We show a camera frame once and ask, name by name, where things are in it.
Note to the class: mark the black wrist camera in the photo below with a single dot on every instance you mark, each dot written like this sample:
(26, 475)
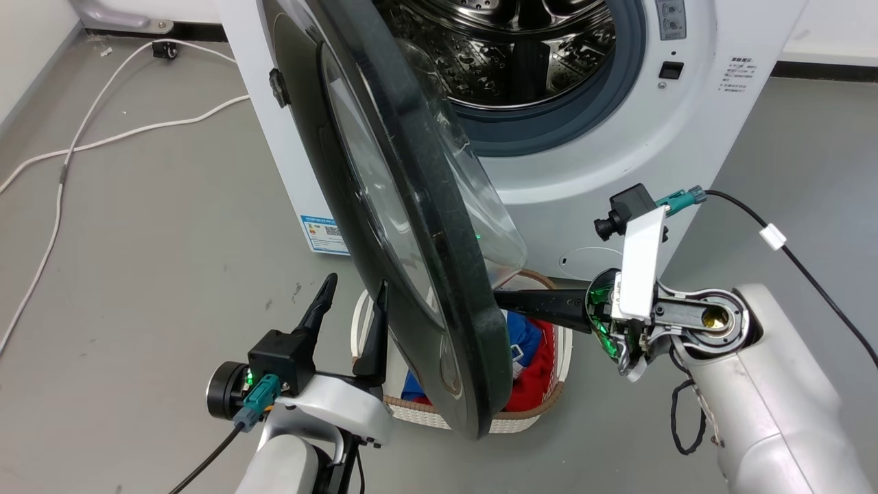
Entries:
(634, 226)
(281, 360)

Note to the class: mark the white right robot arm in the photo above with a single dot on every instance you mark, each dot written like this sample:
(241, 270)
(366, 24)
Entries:
(761, 405)

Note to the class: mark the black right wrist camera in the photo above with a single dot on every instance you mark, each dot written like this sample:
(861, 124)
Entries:
(634, 226)

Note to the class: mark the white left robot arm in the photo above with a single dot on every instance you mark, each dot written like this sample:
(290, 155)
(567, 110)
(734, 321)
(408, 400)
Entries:
(288, 466)

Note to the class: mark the white plastic base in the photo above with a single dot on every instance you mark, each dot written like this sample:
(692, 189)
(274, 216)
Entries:
(116, 14)

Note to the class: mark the white front-load washing machine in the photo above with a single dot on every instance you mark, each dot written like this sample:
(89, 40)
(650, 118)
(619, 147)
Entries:
(617, 151)

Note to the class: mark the grey washer warning sticker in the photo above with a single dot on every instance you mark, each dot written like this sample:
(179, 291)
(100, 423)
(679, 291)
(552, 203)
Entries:
(671, 17)

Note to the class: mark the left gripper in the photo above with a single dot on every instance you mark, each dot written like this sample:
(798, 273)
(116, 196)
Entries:
(343, 405)

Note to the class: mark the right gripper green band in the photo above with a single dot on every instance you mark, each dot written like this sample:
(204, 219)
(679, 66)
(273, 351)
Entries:
(598, 322)

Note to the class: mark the round drain filter cover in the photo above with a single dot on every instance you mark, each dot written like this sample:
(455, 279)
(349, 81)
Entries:
(583, 262)

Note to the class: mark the black round glass washer door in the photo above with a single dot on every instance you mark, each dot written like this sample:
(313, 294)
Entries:
(411, 226)

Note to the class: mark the printed text washer label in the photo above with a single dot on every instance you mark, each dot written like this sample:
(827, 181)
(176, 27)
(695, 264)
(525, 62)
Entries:
(735, 74)

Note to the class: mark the black door latch slot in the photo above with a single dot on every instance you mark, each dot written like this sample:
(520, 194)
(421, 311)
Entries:
(671, 70)

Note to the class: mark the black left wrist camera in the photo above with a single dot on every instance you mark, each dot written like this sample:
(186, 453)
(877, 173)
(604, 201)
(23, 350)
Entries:
(281, 360)

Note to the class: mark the white basket with brown rim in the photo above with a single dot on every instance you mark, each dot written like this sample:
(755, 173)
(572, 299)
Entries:
(466, 418)

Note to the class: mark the blue garment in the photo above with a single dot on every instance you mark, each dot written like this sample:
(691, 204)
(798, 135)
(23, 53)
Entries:
(523, 333)

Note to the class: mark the red garment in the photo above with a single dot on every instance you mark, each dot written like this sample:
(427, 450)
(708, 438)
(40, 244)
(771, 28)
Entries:
(538, 377)

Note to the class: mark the blue energy label sticker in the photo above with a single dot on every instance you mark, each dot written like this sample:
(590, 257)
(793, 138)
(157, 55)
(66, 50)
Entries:
(324, 235)

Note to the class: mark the grey-blue rubber door gasket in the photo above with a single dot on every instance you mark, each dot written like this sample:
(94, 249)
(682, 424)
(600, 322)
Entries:
(597, 96)

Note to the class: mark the stainless steel washer drum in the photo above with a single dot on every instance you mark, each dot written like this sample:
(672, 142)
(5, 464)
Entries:
(514, 48)

